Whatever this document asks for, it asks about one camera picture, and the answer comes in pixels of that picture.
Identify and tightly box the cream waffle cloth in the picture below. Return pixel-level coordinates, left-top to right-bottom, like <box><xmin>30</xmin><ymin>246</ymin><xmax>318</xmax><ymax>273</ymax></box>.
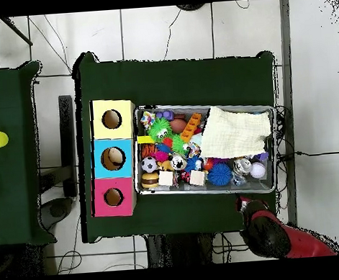
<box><xmin>197</xmin><ymin>101</ymin><xmax>274</xmax><ymax>161</ymax></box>

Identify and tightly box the silver mesh bin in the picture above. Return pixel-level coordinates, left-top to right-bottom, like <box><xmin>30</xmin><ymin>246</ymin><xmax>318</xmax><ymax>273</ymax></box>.
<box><xmin>129</xmin><ymin>96</ymin><xmax>282</xmax><ymax>203</ymax></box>

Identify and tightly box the wooden box with three holes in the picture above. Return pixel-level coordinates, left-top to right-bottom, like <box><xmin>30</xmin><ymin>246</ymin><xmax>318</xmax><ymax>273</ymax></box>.
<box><xmin>83</xmin><ymin>97</ymin><xmax>143</xmax><ymax>219</ymax></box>

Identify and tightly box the blue spiky ball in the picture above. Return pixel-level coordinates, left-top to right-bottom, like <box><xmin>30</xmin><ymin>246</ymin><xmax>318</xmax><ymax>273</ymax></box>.
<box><xmin>206</xmin><ymin>162</ymin><xmax>234</xmax><ymax>187</ymax></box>

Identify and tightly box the shiny dented silver can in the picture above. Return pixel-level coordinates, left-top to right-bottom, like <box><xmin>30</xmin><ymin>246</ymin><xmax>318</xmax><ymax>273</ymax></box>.
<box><xmin>231</xmin><ymin>156</ymin><xmax>254</xmax><ymax>176</ymax></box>

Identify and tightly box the white baseball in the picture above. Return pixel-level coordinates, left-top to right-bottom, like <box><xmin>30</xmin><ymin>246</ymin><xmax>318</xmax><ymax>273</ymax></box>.
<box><xmin>249</xmin><ymin>161</ymin><xmax>268</xmax><ymax>181</ymax></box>

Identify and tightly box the large wooden block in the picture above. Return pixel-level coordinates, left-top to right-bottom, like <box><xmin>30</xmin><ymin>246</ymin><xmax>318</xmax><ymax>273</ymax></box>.
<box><xmin>187</xmin><ymin>168</ymin><xmax>207</xmax><ymax>188</ymax></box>

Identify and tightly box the small wooden block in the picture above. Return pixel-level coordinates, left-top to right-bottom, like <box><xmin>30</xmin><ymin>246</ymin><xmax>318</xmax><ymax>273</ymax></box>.
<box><xmin>156</xmin><ymin>168</ymin><xmax>176</xmax><ymax>188</ymax></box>

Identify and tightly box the orange plastic block with holes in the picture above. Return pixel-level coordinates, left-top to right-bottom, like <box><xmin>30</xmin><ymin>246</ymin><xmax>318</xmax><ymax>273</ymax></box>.
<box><xmin>178</xmin><ymin>112</ymin><xmax>204</xmax><ymax>143</ymax></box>

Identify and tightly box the toy hamburger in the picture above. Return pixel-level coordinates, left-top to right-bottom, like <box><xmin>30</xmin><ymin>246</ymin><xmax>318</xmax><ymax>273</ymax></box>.
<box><xmin>140</xmin><ymin>171</ymin><xmax>161</xmax><ymax>189</ymax></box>

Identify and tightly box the small soccer ball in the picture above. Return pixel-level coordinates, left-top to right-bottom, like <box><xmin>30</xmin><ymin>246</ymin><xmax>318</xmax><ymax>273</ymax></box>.
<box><xmin>140</xmin><ymin>155</ymin><xmax>159</xmax><ymax>174</ymax></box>

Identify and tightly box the green spiky ball with eyes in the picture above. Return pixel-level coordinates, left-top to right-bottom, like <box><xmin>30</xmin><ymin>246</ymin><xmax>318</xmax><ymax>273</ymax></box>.
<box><xmin>145</xmin><ymin>116</ymin><xmax>174</xmax><ymax>145</ymax></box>

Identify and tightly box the dark green tablecloth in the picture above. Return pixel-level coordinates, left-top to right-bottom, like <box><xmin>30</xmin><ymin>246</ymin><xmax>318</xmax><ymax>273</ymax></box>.
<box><xmin>0</xmin><ymin>59</ymin><xmax>57</xmax><ymax>248</ymax></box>
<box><xmin>69</xmin><ymin>38</ymin><xmax>288</xmax><ymax>244</ymax></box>

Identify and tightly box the black rod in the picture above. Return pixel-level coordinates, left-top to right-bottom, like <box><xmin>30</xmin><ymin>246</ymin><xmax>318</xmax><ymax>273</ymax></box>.
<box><xmin>0</xmin><ymin>15</ymin><xmax>34</xmax><ymax>48</ymax></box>

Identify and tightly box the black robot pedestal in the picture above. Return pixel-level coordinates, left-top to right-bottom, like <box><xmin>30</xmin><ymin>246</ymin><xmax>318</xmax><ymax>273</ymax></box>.
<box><xmin>144</xmin><ymin>230</ymin><xmax>217</xmax><ymax>269</ymax></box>

